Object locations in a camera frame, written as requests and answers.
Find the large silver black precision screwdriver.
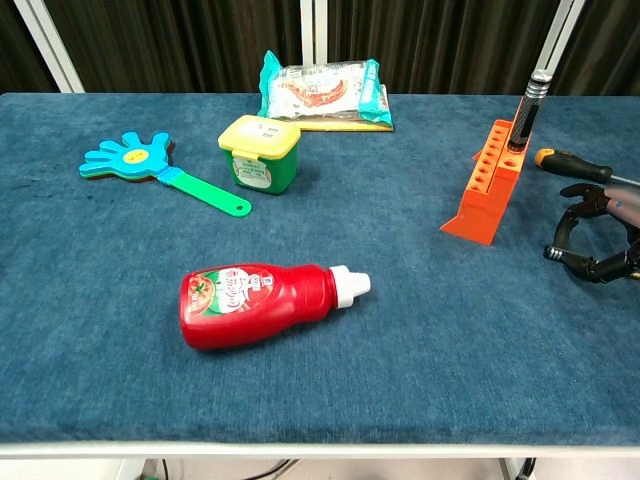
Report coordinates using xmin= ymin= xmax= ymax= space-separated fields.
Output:
xmin=507 ymin=69 xmax=554 ymax=152

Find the teal noodle packet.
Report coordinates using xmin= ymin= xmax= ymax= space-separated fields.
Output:
xmin=258 ymin=49 xmax=395 ymax=126

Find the orange black handled screwdriver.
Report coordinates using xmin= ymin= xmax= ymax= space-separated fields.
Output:
xmin=534 ymin=148 xmax=640 ymax=187

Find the yellow flat board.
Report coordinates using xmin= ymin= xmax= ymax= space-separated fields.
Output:
xmin=299 ymin=84 xmax=396 ymax=134

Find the dark pleated curtain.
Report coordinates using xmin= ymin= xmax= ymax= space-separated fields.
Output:
xmin=44 ymin=0 xmax=304 ymax=94
xmin=327 ymin=0 xmax=564 ymax=96
xmin=0 ymin=0 xmax=56 ymax=94
xmin=547 ymin=0 xmax=640 ymax=96

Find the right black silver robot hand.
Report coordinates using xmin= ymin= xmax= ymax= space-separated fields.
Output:
xmin=543 ymin=182 xmax=640 ymax=285

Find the small black precision screwdriver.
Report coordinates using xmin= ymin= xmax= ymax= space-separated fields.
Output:
xmin=543 ymin=244 xmax=640 ymax=281

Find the white frame post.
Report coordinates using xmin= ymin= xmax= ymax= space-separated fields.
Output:
xmin=13 ymin=0 xmax=85 ymax=94
xmin=524 ymin=0 xmax=586 ymax=97
xmin=299 ymin=0 xmax=330 ymax=94

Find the blue green hand clapper toy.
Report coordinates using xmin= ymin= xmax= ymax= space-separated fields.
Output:
xmin=78 ymin=131 xmax=254 ymax=219

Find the orange perforated rack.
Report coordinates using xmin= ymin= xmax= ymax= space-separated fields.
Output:
xmin=439 ymin=96 xmax=543 ymax=247

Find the green tub with yellow lid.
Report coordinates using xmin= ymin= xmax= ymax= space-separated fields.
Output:
xmin=217 ymin=114 xmax=303 ymax=196

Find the red ketchup bottle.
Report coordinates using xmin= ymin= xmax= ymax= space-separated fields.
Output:
xmin=178 ymin=263 xmax=372 ymax=351

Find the blue table cloth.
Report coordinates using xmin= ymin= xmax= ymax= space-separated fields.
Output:
xmin=0 ymin=92 xmax=640 ymax=446

